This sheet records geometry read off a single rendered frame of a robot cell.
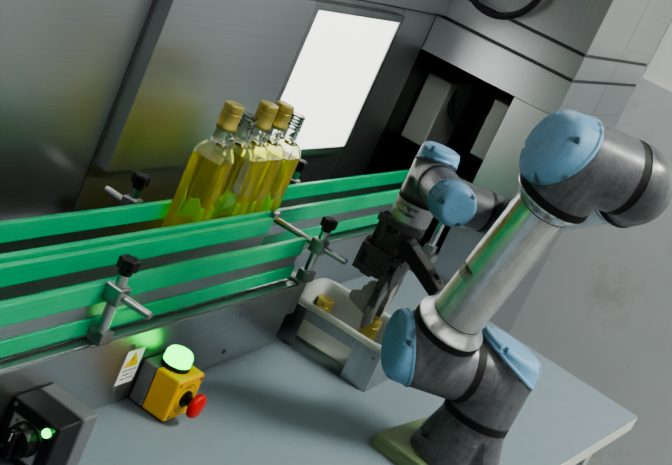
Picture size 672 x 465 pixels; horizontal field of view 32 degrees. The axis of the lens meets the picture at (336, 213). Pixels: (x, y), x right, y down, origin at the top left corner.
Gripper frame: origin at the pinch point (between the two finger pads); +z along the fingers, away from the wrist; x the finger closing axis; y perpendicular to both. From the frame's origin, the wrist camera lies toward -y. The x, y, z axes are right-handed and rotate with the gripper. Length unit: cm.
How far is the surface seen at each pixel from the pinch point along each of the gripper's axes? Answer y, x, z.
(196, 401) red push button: 3, 55, 4
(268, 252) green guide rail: 13.5, 27.1, -11.1
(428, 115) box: 35, -86, -23
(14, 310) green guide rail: 15, 89, -11
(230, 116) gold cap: 27, 33, -30
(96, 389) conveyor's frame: 12, 67, 5
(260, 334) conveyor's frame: 11.6, 20.0, 5.5
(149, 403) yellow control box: 9, 57, 7
